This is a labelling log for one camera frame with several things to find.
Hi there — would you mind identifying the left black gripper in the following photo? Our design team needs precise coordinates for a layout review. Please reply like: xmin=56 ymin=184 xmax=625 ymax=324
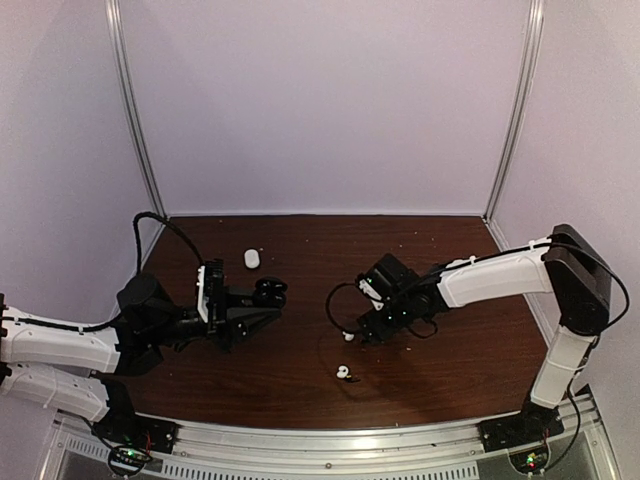
xmin=149 ymin=283 xmax=281 ymax=355

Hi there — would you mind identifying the black round charging case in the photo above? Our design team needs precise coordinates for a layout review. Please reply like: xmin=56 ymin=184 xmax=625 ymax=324
xmin=253 ymin=277 xmax=288 ymax=308

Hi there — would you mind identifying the white charging case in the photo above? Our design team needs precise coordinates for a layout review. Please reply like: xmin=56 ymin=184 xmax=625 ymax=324
xmin=243 ymin=248 xmax=261 ymax=270

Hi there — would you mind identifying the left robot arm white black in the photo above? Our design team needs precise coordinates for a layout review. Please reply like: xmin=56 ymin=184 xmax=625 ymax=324
xmin=1 ymin=274 xmax=288 ymax=444

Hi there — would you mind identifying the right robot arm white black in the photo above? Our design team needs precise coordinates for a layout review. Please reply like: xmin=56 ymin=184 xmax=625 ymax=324
xmin=357 ymin=224 xmax=614 ymax=442

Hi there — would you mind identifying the left circuit board with leds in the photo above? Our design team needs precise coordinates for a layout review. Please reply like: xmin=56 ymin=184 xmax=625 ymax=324
xmin=107 ymin=445 xmax=152 ymax=476

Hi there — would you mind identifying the circuit board with leds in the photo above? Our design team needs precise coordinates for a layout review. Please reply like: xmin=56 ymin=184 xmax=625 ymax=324
xmin=107 ymin=445 xmax=152 ymax=476
xmin=509 ymin=450 xmax=549 ymax=474

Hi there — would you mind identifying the right circuit board with leds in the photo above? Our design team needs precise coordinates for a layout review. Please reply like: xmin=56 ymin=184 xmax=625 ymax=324
xmin=509 ymin=450 xmax=549 ymax=474

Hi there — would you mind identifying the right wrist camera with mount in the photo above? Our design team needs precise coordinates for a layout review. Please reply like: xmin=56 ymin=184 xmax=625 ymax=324
xmin=357 ymin=279 xmax=384 ymax=311

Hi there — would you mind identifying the right black braided cable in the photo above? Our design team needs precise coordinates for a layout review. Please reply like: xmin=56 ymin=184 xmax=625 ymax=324
xmin=324 ymin=282 xmax=364 ymax=334

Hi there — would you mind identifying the black braided cable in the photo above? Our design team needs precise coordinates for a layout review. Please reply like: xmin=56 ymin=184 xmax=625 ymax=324
xmin=324 ymin=282 xmax=364 ymax=334
xmin=0 ymin=211 xmax=206 ymax=334

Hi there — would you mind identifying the left black braided cable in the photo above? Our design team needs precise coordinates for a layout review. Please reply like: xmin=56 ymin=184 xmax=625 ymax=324
xmin=0 ymin=211 xmax=206 ymax=334

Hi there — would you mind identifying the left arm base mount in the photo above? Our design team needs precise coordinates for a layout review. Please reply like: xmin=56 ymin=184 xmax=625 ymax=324
xmin=93 ymin=412 xmax=178 ymax=454

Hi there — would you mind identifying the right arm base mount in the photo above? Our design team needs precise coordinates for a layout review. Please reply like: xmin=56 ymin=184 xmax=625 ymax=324
xmin=477 ymin=413 xmax=565 ymax=453

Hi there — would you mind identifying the right aluminium frame post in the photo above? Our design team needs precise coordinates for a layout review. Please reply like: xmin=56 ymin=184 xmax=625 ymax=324
xmin=483 ymin=0 xmax=546 ymax=224

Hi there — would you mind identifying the aluminium frame post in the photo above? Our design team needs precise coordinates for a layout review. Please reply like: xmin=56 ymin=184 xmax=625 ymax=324
xmin=483 ymin=0 xmax=546 ymax=224
xmin=105 ymin=0 xmax=166 ymax=216

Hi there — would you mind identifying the left aluminium frame post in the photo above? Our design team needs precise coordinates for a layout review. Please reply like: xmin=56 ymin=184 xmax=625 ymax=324
xmin=105 ymin=0 xmax=166 ymax=216

